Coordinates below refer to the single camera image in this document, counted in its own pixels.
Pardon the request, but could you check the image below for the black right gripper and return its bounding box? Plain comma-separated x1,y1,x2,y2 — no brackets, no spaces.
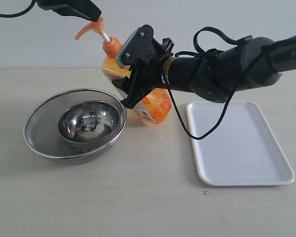
112,38,174,109

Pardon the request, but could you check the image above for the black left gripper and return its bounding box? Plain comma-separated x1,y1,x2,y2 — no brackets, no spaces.
36,0,102,22

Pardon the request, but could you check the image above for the orange dish soap pump bottle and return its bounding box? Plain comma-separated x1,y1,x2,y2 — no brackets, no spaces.
75,17,172,124

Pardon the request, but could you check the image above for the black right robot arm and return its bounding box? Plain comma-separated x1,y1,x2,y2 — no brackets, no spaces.
112,30,296,109

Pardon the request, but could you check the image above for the small stainless steel bowl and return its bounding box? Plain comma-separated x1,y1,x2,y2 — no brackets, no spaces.
57,100,125,153

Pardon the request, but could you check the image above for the steel mesh colander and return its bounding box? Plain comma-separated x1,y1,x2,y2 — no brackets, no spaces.
23,88,127,164

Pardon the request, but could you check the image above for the white plastic tray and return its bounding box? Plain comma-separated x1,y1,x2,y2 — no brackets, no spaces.
191,101,295,186

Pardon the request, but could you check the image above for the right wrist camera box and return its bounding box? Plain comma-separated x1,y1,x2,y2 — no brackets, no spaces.
115,24,164,68

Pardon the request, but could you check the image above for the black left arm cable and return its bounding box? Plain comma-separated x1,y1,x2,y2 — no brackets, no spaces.
0,0,37,18

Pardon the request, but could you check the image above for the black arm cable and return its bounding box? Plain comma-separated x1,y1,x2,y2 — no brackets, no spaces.
0,0,37,18
166,26,296,141

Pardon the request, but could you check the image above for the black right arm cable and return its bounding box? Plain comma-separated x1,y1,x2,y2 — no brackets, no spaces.
166,26,296,141

